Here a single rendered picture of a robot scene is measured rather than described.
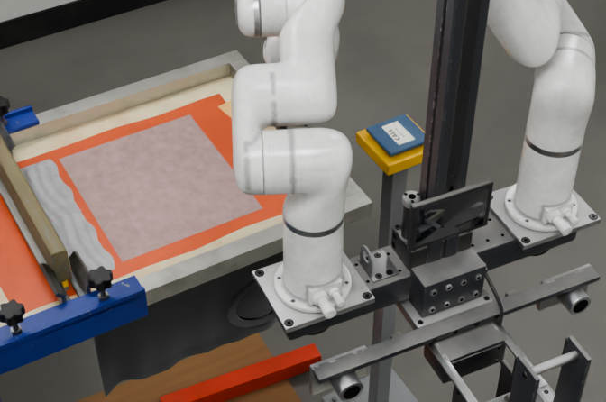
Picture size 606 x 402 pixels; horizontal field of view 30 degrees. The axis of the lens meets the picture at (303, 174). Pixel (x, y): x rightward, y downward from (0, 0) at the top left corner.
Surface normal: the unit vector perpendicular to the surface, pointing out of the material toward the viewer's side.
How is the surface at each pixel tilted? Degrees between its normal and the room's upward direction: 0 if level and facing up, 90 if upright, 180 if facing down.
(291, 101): 64
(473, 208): 90
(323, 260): 90
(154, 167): 0
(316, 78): 30
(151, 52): 0
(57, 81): 0
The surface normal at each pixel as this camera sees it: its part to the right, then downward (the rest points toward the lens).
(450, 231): 0.42, 0.61
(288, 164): 0.05, 0.10
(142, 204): 0.00, -0.75
